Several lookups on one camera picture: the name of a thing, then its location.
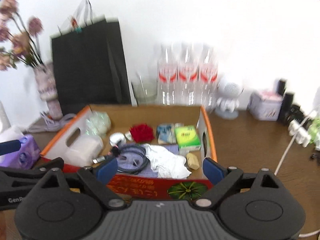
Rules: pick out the lavender tin box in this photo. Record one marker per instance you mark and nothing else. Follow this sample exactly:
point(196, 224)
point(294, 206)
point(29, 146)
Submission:
point(265, 105)

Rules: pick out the red rose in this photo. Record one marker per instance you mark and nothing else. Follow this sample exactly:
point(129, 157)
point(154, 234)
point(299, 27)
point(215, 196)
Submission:
point(142, 133)

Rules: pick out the purple tissue box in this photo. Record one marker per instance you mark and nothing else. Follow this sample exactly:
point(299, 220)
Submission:
point(26, 156)

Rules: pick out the black paper bag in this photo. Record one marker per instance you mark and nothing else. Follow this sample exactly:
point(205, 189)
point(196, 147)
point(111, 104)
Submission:
point(89, 63)

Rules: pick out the white robot speaker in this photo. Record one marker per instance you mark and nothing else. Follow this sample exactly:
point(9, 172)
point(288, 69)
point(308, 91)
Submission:
point(227, 103)

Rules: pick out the greenish plastic bag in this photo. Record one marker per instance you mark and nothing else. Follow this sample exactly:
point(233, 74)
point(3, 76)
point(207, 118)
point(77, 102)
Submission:
point(98, 124)

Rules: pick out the yellow eraser block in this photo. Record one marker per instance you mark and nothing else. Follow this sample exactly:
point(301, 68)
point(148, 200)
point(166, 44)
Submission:
point(192, 161)

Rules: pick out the purple cloth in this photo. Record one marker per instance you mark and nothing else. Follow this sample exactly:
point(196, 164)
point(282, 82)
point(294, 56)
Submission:
point(147, 172)

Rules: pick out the blue patterned packet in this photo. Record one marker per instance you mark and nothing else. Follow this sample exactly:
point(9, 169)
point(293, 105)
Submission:
point(165, 134)

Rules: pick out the white detergent jug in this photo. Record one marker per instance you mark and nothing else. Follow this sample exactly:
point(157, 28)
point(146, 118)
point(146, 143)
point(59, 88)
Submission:
point(4, 121)

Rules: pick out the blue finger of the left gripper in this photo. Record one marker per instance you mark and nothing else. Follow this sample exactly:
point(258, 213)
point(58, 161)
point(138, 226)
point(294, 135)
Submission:
point(55, 164)
point(9, 147)

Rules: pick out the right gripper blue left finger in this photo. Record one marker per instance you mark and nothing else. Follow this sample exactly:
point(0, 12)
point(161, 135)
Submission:
point(106, 170)

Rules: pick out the glass cup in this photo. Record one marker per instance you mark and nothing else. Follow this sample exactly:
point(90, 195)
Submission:
point(145, 89)

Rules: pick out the right water bottle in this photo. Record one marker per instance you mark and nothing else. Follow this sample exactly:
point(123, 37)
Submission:
point(207, 78)

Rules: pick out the middle water bottle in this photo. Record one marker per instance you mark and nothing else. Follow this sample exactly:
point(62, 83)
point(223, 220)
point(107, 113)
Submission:
point(187, 75)

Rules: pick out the purple patterned vase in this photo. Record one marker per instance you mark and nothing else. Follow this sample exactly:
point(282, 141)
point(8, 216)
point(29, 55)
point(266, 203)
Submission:
point(46, 86)

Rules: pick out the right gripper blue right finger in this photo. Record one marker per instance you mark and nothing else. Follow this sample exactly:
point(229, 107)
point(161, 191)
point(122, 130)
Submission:
point(213, 171)

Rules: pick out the green tissue pack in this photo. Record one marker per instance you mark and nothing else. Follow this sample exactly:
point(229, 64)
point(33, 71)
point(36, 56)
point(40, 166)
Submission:
point(187, 139)

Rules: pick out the white round lid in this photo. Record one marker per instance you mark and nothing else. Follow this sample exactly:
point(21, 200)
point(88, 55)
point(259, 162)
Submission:
point(117, 139)

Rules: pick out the water bottle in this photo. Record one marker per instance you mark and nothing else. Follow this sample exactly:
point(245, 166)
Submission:
point(207, 78)
point(187, 75)
point(167, 75)

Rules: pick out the pink dried flowers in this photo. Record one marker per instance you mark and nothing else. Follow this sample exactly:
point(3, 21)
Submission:
point(19, 40)

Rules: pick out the left water bottle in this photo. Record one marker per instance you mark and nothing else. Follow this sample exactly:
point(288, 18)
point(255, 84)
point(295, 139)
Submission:
point(167, 75)

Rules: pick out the red cardboard box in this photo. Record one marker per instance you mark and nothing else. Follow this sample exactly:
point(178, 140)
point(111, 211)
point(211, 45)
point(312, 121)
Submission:
point(131, 156)

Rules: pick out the white power strip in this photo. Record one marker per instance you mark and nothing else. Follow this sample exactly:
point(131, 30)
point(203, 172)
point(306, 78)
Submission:
point(302, 136)

